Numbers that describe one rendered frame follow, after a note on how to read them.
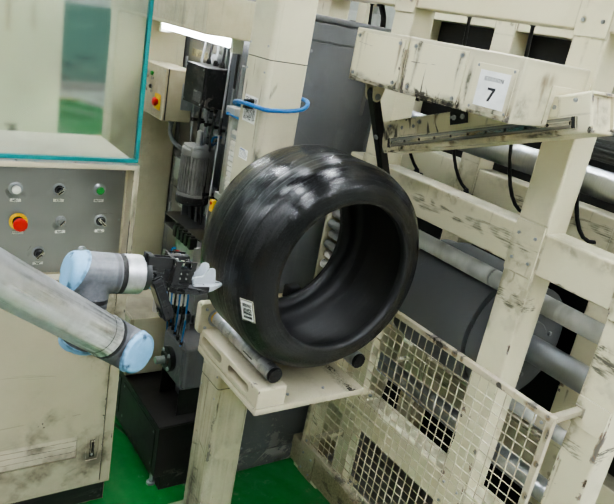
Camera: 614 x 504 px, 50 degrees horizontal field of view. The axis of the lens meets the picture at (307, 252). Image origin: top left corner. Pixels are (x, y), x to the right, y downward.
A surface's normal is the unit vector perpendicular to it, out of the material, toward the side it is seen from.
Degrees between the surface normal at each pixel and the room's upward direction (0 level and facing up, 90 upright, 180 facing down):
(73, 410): 90
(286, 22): 90
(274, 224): 67
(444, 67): 90
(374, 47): 90
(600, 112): 72
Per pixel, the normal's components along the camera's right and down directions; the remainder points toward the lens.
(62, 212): 0.54, 0.37
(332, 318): -0.31, -0.75
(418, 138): -0.82, 0.04
